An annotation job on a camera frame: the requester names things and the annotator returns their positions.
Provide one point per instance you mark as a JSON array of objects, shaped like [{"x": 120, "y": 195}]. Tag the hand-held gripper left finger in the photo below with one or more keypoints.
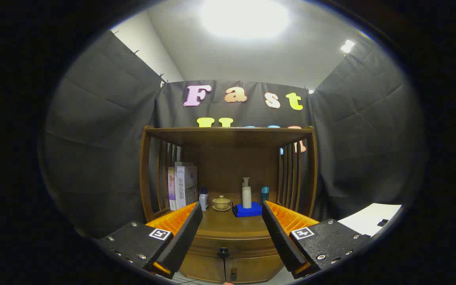
[{"x": 184, "y": 237}]

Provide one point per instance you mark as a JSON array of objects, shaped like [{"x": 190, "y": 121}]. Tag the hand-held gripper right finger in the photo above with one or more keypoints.
[{"x": 279, "y": 237}]

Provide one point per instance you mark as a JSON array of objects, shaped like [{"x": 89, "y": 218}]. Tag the wooden drawer with black knob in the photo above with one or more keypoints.
[{"x": 247, "y": 247}]

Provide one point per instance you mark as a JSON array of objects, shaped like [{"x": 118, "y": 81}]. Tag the wooden countertop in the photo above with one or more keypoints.
[{"x": 228, "y": 223}]

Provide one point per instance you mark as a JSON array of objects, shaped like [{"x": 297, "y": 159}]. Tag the wooden cabinet with slatted shelf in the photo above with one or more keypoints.
[{"x": 232, "y": 166}]

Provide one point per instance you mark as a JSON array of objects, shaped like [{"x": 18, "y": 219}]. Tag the white filing cabinet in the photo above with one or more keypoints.
[{"x": 366, "y": 219}]

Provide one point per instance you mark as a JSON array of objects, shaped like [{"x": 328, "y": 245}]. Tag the white bottle with blue cap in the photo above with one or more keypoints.
[{"x": 204, "y": 202}]

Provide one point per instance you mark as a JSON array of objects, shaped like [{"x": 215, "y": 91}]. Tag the blue folded cloth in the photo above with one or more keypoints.
[{"x": 247, "y": 211}]

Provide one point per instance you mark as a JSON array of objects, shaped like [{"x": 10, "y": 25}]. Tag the blue glass bottle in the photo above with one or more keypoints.
[{"x": 265, "y": 194}]

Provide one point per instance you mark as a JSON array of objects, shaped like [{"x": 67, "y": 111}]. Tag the purple book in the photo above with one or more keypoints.
[{"x": 171, "y": 190}]

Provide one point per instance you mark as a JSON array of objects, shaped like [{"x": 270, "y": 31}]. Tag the yellow lidded teacup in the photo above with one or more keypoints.
[{"x": 221, "y": 204}]

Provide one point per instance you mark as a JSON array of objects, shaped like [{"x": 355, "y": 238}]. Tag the white pump bottle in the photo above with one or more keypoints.
[{"x": 246, "y": 198}]

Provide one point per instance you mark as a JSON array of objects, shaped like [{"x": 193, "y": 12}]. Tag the white book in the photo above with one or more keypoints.
[{"x": 184, "y": 186}]

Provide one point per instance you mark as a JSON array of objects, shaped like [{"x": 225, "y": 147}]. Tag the small ceiling spotlight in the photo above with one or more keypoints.
[{"x": 347, "y": 46}]

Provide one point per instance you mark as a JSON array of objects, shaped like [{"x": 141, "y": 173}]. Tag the round ceiling lamp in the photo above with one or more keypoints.
[{"x": 244, "y": 18}]

